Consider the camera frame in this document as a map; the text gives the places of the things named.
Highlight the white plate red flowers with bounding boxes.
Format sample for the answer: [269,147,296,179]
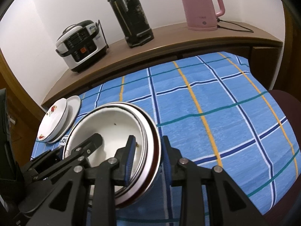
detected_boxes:
[37,98,68,142]

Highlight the small white enamel bowl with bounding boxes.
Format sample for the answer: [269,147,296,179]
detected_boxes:
[64,104,149,193]

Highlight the stainless steel mixing bowl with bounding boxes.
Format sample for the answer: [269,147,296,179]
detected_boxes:
[113,102,163,210]

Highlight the pink plastic bowl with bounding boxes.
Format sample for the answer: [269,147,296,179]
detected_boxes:
[113,103,157,201]

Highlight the white label on tablecloth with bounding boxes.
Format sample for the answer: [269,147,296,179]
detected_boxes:
[59,135,68,145]

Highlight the brown wooden door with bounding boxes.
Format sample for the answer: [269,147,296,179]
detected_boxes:
[1,54,44,166]

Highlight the flat white round plate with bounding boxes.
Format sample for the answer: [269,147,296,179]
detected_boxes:
[47,95,81,144]

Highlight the blue plaid tablecloth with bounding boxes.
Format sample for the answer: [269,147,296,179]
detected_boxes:
[30,51,301,226]

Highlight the white black rice cooker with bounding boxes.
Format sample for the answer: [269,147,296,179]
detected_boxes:
[56,20,109,73]

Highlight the tall black thermos flask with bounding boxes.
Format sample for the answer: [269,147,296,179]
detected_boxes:
[107,0,154,48]

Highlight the brown wooden sideboard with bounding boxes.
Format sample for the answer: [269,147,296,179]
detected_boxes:
[42,23,283,108]

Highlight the pink electric kettle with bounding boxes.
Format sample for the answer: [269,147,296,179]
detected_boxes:
[182,0,226,31]

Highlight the black rice cooker cable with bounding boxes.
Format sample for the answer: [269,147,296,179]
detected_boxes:
[97,19,110,49]

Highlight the black kettle power cable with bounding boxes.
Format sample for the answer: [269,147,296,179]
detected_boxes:
[216,17,255,33]

